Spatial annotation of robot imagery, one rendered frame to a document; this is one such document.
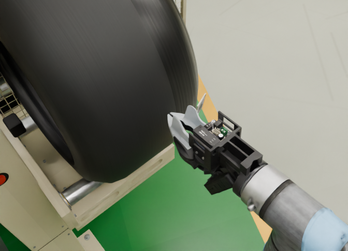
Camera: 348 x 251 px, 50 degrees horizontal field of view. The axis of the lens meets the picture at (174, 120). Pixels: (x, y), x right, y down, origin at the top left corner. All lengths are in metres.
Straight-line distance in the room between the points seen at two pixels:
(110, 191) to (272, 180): 0.58
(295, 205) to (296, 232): 0.04
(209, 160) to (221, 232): 1.34
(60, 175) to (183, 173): 0.99
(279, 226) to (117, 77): 0.34
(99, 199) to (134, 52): 0.52
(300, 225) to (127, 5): 0.44
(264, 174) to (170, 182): 1.45
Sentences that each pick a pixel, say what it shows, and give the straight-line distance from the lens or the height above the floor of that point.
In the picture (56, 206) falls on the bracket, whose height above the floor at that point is 0.95.
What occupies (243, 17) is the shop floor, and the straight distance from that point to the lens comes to 2.88.
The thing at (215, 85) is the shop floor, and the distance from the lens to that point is 2.38.
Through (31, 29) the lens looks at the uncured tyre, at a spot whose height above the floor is 1.42.
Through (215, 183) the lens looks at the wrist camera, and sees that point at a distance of 0.67.
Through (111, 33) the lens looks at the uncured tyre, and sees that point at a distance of 0.63.
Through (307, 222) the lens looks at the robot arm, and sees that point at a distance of 0.55.
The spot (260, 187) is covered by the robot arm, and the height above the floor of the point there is 1.31.
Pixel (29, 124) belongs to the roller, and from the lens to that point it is 1.16.
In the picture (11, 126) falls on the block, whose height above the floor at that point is 0.99.
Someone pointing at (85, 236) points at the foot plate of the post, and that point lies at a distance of 1.92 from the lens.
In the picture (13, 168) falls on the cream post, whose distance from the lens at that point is 0.91.
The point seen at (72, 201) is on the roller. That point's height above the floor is 0.91.
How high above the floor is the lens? 1.81
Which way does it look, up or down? 55 degrees down
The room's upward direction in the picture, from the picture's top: straight up
